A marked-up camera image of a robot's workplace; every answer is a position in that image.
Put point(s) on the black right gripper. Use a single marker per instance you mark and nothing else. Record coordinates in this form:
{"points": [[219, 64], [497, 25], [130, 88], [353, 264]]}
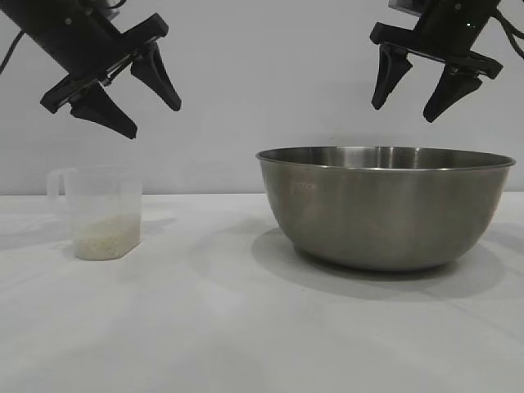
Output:
{"points": [[448, 28]]}

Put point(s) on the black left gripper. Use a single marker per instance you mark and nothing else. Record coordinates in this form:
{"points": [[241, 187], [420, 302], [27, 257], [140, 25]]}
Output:
{"points": [[78, 45]]}

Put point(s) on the clear plastic measuring cup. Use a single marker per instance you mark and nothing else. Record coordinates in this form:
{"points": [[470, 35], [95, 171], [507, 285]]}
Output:
{"points": [[102, 196]]}

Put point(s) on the stainless steel mixing bowl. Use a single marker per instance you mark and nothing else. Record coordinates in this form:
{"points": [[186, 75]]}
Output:
{"points": [[385, 217]]}

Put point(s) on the white uncooked rice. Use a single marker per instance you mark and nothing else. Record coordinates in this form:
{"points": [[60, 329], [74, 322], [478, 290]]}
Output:
{"points": [[104, 241]]}

